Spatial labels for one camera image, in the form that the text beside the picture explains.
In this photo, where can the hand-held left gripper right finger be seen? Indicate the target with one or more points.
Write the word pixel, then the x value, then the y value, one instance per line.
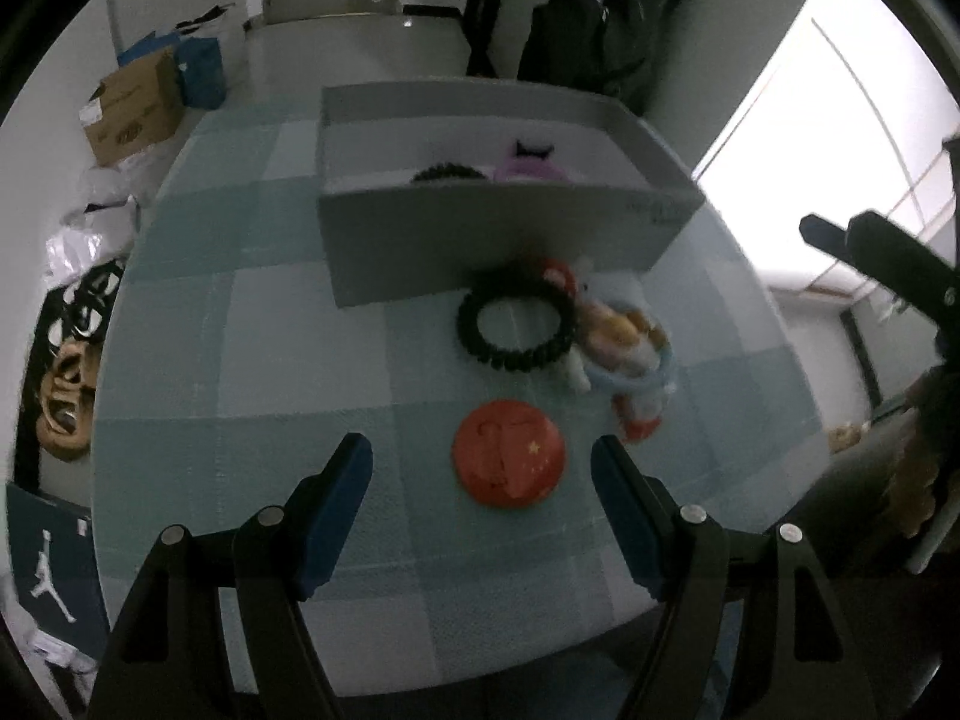
pixel 622 510

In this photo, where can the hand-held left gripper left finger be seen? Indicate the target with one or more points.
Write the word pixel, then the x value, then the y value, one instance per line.
pixel 341 510

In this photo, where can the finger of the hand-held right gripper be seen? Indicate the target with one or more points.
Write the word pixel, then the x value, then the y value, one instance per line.
pixel 900 255

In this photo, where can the red round badge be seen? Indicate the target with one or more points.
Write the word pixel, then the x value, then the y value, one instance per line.
pixel 499 461

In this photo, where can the multicoloured plush doll charm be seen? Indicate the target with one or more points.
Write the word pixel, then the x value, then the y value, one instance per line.
pixel 619 337

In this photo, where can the grey cardboard box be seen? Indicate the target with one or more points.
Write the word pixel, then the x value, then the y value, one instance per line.
pixel 450 240

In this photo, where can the bright window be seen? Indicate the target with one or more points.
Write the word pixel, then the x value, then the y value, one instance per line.
pixel 825 127

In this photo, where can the small tan object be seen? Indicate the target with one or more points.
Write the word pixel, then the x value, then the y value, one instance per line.
pixel 845 436

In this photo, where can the tan sandals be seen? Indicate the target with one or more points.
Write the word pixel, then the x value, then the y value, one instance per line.
pixel 67 405

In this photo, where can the black and white slippers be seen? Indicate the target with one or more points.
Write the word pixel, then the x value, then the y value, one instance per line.
pixel 86 304

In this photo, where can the pink toy with black bow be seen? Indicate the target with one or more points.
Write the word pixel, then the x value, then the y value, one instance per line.
pixel 529 165

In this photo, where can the dark hanging jacket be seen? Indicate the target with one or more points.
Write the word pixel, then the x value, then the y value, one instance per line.
pixel 600 30

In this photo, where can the pile of white plastic bags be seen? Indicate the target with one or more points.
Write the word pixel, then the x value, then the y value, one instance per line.
pixel 90 217

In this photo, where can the brown cardboard box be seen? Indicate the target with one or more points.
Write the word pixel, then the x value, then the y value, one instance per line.
pixel 135 109

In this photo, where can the blue paper bag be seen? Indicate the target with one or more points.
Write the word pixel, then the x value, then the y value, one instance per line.
pixel 202 71

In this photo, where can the black coat rack post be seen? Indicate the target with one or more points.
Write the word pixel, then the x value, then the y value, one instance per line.
pixel 484 7

